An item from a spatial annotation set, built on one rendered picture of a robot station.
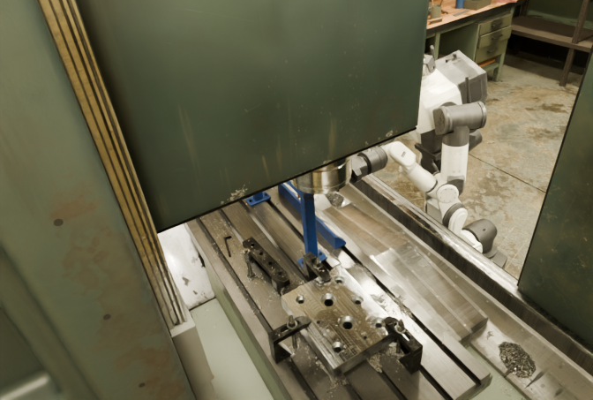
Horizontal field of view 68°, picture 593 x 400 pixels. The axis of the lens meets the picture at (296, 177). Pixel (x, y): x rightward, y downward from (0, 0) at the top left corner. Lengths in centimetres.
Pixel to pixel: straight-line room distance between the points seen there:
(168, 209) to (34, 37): 45
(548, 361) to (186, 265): 141
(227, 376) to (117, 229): 125
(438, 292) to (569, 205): 60
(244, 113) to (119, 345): 41
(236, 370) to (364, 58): 122
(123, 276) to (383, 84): 62
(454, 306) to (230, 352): 85
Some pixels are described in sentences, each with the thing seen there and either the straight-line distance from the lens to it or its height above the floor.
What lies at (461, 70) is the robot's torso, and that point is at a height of 140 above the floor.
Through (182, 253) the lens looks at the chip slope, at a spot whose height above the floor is 73.
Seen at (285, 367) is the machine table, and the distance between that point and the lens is 138.
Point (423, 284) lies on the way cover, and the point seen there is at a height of 74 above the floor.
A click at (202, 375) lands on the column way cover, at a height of 127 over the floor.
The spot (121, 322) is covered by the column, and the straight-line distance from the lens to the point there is 63.
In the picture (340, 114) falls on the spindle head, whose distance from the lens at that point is 90.
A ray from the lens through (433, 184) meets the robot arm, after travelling 173.
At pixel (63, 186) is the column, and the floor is 183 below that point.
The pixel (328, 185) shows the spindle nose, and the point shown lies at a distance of 104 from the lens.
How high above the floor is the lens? 208
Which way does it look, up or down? 35 degrees down
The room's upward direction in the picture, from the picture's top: 5 degrees counter-clockwise
